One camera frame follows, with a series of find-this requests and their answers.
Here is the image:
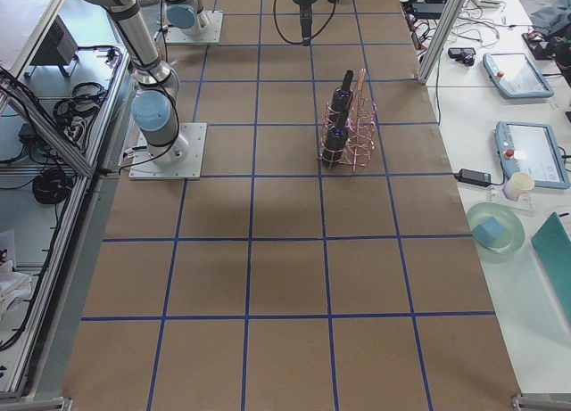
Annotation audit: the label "black power adapter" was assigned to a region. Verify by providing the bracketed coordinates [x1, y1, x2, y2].
[454, 169, 492, 187]

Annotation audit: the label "blue foam cube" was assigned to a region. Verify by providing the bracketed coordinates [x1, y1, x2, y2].
[472, 216, 506, 246]

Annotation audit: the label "teach pendant far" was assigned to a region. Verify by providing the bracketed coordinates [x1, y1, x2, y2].
[482, 53, 554, 99]

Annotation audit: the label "teach pendant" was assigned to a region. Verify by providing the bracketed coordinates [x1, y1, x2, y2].
[482, 53, 554, 99]
[494, 120, 570, 189]

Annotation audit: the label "teal book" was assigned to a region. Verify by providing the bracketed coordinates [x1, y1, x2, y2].
[531, 212, 570, 325]

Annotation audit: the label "teach pendant near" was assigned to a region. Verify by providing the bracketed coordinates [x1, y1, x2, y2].
[494, 120, 570, 189]

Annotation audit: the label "aluminium frame post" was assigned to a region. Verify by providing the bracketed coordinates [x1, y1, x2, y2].
[417, 0, 465, 84]

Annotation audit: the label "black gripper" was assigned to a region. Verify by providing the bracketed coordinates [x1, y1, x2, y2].
[293, 0, 318, 45]

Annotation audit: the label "green glass plate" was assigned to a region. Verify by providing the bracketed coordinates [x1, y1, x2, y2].
[467, 202, 525, 263]

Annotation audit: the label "dark wine bottle in basket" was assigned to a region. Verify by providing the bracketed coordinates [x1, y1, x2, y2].
[329, 70, 353, 123]

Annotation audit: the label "grey control box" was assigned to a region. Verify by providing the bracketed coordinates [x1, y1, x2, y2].
[24, 15, 79, 78]

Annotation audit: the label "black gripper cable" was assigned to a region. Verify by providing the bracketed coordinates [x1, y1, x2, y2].
[272, 0, 345, 45]

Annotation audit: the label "white paper cup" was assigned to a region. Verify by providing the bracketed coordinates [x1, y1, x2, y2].
[502, 171, 535, 201]

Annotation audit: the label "copper wire wine basket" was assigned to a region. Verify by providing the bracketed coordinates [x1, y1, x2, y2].
[319, 68, 377, 171]

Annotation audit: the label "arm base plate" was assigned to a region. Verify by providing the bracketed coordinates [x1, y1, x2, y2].
[128, 123, 207, 180]
[166, 6, 223, 45]

